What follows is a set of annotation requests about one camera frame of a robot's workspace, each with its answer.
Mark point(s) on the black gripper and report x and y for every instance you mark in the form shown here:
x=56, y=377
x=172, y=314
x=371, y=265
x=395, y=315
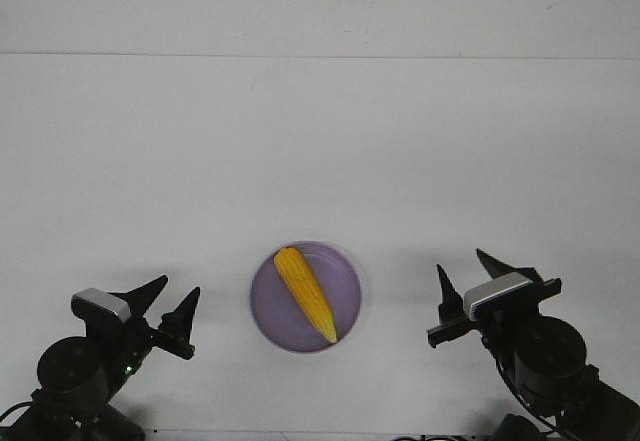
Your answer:
x=126, y=345
x=519, y=305

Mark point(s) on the purple round plate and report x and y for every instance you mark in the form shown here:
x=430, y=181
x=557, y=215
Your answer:
x=277, y=314

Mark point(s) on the yellow corn cob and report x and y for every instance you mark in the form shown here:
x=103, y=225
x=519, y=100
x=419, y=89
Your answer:
x=303, y=285

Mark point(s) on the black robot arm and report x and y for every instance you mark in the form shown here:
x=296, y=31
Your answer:
x=541, y=359
x=80, y=375

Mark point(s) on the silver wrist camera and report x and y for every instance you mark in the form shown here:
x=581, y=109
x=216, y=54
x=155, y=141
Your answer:
x=492, y=290
x=104, y=302

